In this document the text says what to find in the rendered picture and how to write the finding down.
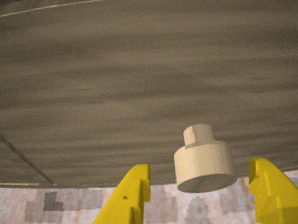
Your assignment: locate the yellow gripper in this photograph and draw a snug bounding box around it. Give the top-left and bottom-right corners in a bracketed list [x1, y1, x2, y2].
[93, 157, 298, 224]

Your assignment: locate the wooden chest of drawers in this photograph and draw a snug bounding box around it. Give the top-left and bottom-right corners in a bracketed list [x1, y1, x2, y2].
[0, 134, 177, 189]

